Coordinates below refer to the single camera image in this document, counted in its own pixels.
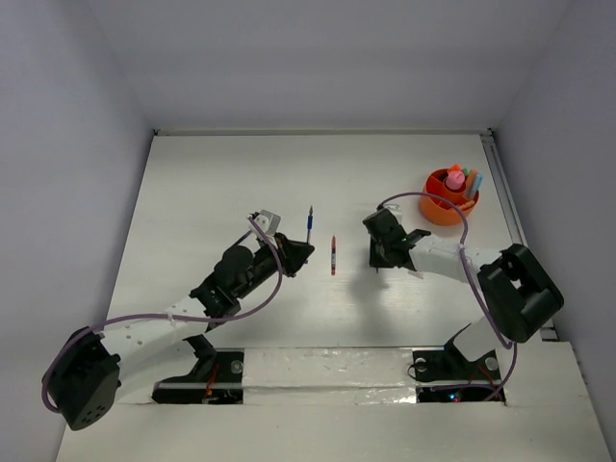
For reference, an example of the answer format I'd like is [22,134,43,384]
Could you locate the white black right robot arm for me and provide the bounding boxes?
[363,207,564,377]

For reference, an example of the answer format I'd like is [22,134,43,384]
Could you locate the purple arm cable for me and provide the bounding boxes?
[40,217,283,415]
[379,192,520,402]

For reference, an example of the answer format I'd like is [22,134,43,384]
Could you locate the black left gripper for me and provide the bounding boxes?
[233,232,312,299]

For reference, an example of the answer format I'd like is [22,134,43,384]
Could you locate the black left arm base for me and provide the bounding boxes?
[151,335,244,405]

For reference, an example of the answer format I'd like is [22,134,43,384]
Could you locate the red gel pen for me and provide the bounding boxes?
[330,235,337,276]

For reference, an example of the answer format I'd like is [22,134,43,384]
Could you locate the peach translucent marker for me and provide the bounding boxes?
[458,200,475,210]

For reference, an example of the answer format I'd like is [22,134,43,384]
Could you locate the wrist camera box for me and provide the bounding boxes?
[247,210,281,242]
[382,202,403,224]

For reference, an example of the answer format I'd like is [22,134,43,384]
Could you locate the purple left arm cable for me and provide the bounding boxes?
[40,217,283,415]

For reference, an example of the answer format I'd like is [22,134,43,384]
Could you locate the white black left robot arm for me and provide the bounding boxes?
[41,233,315,431]

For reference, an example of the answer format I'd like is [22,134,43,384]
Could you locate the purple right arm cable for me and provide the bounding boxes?
[379,192,520,402]

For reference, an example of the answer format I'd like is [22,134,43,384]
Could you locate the blue tip clear highlighter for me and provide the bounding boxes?
[465,169,483,200]

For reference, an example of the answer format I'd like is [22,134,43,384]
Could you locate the orange round organizer container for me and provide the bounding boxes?
[419,167,479,226]

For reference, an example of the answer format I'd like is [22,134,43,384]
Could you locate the blue ballpoint pen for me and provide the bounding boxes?
[306,205,314,244]

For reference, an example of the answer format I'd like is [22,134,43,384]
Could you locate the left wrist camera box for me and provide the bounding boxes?
[247,210,281,242]

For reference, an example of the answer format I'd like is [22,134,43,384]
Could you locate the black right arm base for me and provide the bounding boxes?
[407,331,505,403]

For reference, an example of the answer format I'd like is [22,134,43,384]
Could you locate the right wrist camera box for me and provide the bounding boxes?
[382,202,403,224]

